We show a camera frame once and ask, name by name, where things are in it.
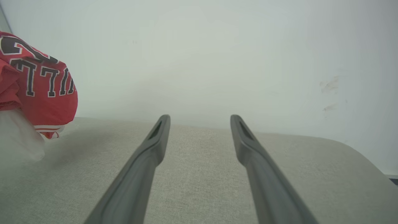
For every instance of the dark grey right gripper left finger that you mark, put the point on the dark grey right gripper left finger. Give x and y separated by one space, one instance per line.
133 186

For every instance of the red jersey with white sleeves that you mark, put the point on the red jersey with white sleeves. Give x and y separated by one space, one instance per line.
46 105

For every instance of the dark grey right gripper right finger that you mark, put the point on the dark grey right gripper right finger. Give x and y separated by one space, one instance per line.
270 186

